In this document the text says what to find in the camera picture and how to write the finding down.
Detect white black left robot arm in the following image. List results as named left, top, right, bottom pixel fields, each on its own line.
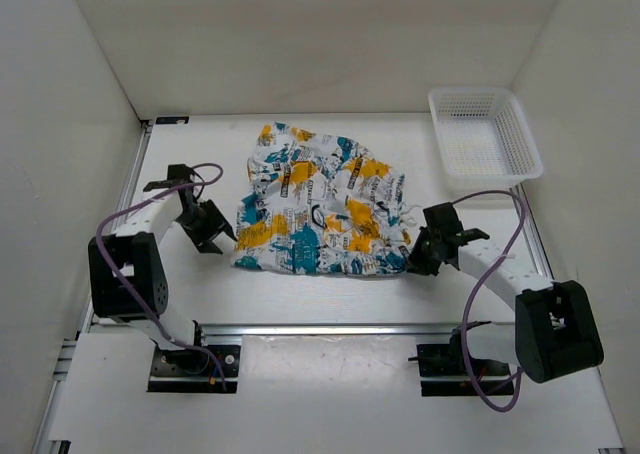
left=88, top=163, right=236, bottom=374

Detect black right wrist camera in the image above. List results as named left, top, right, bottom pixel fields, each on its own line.
left=423, top=202, right=490, bottom=246

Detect aluminium table edge rail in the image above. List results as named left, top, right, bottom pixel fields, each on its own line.
left=82, top=121, right=571, bottom=339

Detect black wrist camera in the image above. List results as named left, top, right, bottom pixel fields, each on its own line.
left=423, top=202, right=490, bottom=246
left=143, top=164, right=195, bottom=192

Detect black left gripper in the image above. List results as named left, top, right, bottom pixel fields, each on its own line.
left=175, top=198, right=235, bottom=255

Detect dark blue label sticker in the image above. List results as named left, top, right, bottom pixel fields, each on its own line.
left=155, top=116, right=190, bottom=125

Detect printed white yellow teal shorts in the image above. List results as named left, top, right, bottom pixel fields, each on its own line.
left=231, top=122, right=414, bottom=277

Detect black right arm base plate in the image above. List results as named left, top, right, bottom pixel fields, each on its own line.
left=407, top=344, right=515, bottom=397

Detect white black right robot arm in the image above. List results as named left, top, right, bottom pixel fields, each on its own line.
left=408, top=203, right=604, bottom=384

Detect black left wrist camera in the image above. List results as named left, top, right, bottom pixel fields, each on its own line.
left=143, top=164, right=195, bottom=192

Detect white perforated plastic basket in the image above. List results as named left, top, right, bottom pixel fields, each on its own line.
left=428, top=87, right=544, bottom=192

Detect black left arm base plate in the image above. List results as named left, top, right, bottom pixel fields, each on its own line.
left=147, top=337, right=242, bottom=394

